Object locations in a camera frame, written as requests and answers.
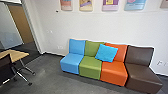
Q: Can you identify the purple wall poster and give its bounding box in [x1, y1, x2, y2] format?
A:
[101, 0, 120, 12]

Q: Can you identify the frosted glass partition panel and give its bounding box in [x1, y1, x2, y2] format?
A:
[0, 3, 24, 51]

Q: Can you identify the pink wall poster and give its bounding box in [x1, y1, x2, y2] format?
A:
[59, 0, 73, 12]

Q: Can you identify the green sofa seat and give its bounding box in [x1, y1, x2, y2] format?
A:
[78, 40, 106, 81]

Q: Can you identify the cyan square cushion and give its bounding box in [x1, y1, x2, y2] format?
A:
[94, 43, 119, 64]

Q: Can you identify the white light switch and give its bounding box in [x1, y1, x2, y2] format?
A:
[46, 29, 54, 35]

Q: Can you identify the orange sofa seat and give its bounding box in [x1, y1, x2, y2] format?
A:
[99, 42, 129, 88]

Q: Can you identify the brown wooden door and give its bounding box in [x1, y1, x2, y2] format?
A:
[7, 3, 35, 45]

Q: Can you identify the brown sofa seat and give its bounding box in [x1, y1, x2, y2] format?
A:
[124, 45, 164, 94]

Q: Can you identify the blue sofa seat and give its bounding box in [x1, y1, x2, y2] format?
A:
[59, 38, 87, 76]

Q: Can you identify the grey door frame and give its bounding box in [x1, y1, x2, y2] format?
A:
[21, 0, 46, 54]

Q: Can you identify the yellow wall poster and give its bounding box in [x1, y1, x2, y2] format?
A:
[79, 0, 94, 12]

